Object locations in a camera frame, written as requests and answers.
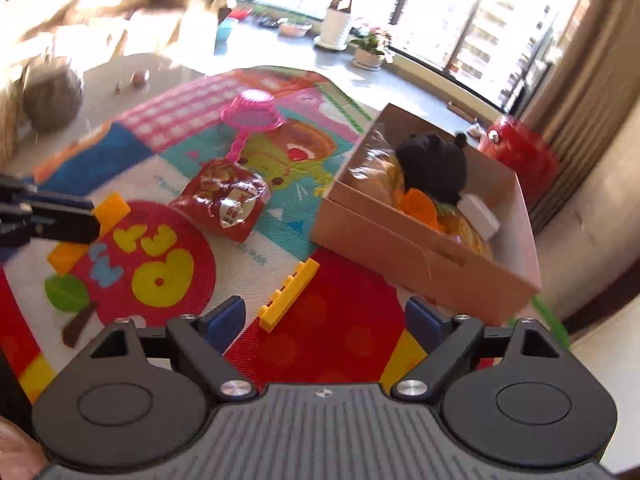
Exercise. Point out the tall white plant pot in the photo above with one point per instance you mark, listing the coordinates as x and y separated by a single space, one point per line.
334 31

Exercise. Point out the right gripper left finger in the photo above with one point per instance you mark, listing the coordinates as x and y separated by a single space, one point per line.
200 343

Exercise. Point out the pink flower pot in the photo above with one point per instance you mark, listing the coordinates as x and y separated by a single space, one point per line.
372 50

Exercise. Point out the colourful play mat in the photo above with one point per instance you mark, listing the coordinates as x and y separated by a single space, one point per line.
152 263

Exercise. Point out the beige curtain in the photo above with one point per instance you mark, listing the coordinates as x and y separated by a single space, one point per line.
586 100

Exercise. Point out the packaged bread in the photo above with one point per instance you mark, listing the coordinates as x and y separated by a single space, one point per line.
375 170

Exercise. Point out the yellow plastic block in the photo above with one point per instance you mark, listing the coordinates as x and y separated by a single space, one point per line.
282 299

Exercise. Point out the orange plastic toy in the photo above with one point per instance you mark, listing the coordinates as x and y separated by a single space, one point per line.
417 205

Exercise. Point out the cardboard box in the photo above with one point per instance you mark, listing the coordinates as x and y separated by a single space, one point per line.
431 264

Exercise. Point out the small packaged snack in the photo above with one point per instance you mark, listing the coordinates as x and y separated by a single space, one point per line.
464 234

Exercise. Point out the black plush toy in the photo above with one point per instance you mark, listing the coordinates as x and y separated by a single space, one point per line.
434 166

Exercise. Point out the blue plastic basin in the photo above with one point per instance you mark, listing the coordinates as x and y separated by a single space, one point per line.
224 30

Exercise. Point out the glass jar with lid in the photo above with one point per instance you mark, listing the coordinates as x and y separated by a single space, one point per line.
53 93

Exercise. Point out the red snack bag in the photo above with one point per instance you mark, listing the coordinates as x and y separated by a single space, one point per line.
224 199

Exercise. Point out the pink plastic spoon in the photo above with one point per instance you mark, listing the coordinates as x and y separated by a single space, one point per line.
236 148

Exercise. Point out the low white planter bowl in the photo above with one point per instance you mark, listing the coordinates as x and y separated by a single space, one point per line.
292 28

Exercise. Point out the pink plastic basket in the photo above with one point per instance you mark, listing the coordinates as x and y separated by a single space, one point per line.
253 110

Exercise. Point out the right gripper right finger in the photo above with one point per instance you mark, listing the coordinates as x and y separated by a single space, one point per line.
450 344

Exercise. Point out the white electronic device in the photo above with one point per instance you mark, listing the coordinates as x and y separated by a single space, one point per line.
479 216

